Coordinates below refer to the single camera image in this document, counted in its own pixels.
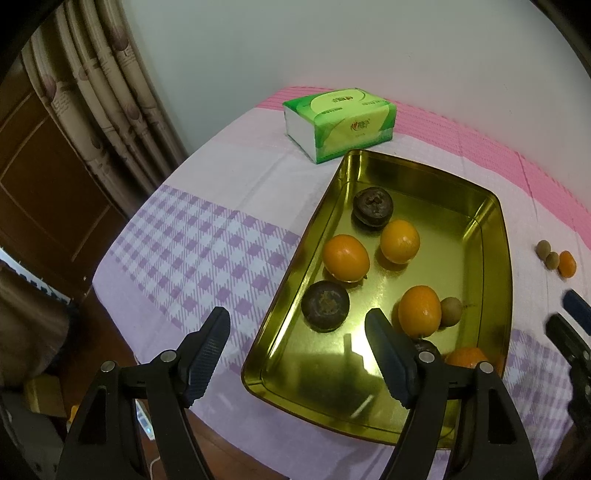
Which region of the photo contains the dark brown cloth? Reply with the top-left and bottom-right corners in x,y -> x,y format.
0,263 -> 70,388

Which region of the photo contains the dark brown mangosteen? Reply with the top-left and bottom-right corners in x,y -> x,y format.
301,280 -> 351,330
353,186 -> 394,228

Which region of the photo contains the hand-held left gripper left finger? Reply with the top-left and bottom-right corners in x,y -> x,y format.
55,306 -> 232,480

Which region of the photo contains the white power strip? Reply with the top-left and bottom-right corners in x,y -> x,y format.
136,399 -> 155,439

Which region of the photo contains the purple checked bed sheet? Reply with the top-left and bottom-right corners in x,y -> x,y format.
92,108 -> 591,480

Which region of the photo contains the brown wooden door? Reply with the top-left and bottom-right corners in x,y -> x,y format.
0,60 -> 130,301

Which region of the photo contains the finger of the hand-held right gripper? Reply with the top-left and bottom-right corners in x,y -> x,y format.
563,289 -> 591,330
546,314 -> 591,365

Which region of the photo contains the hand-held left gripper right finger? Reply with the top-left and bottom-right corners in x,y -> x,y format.
365,308 -> 539,480

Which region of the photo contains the green tissue pack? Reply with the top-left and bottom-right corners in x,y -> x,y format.
283,88 -> 398,165

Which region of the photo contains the beige patterned curtain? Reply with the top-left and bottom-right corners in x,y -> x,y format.
21,0 -> 190,204

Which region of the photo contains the cardboard box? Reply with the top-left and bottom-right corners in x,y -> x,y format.
25,374 -> 68,418

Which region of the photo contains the gold tin tray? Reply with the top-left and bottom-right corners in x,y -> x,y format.
241,149 -> 514,449

